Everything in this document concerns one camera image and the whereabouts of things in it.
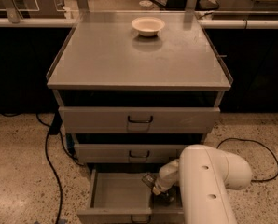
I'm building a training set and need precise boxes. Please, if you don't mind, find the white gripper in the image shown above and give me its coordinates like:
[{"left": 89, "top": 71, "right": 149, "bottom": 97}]
[{"left": 152, "top": 159, "right": 179, "bottom": 196}]

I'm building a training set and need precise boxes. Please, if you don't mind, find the clear plastic water bottle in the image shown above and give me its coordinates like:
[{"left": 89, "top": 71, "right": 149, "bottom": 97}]
[{"left": 142, "top": 173, "right": 174, "bottom": 204}]

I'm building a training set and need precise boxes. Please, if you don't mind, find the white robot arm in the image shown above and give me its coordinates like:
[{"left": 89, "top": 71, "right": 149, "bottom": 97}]
[{"left": 152, "top": 145, "right": 252, "bottom": 224}]

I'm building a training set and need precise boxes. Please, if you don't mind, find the grey bottom drawer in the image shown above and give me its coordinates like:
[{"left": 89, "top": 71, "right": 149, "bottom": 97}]
[{"left": 77, "top": 168, "right": 185, "bottom": 224}]

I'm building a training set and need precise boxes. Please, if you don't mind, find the grey drawer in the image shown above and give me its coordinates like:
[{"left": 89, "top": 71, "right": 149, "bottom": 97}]
[
  {"left": 59, "top": 107, "right": 220, "bottom": 133},
  {"left": 77, "top": 168, "right": 185, "bottom": 224},
  {"left": 75, "top": 144, "right": 186, "bottom": 163}
]

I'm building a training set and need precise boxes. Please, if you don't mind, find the grey middle drawer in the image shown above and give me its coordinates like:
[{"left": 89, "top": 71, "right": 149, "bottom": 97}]
[{"left": 75, "top": 144, "right": 186, "bottom": 163}]

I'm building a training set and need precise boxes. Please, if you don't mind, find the grey drawer cabinet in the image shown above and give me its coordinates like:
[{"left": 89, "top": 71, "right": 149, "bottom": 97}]
[{"left": 48, "top": 12, "right": 231, "bottom": 171}]

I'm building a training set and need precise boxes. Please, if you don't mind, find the grey top drawer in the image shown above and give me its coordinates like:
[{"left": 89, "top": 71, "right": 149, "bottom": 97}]
[{"left": 59, "top": 107, "right": 220, "bottom": 133}]

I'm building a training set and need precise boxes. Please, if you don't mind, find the black power adapter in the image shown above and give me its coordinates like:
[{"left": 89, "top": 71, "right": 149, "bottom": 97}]
[{"left": 49, "top": 112, "right": 63, "bottom": 135}]

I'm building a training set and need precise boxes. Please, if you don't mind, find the white paper bowl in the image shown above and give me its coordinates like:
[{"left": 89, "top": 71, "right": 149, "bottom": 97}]
[{"left": 132, "top": 17, "right": 165, "bottom": 37}]

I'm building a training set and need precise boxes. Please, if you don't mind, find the white cup with straw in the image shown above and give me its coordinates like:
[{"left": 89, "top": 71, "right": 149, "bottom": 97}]
[{"left": 139, "top": 0, "right": 153, "bottom": 10}]

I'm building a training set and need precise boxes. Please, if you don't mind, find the black floor cable left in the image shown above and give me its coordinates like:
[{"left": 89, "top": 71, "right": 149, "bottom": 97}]
[{"left": 0, "top": 111, "right": 84, "bottom": 224}]

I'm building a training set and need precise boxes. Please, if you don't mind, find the white horizontal rail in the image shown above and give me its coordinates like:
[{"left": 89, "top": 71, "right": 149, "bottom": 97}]
[{"left": 0, "top": 18, "right": 278, "bottom": 30}]

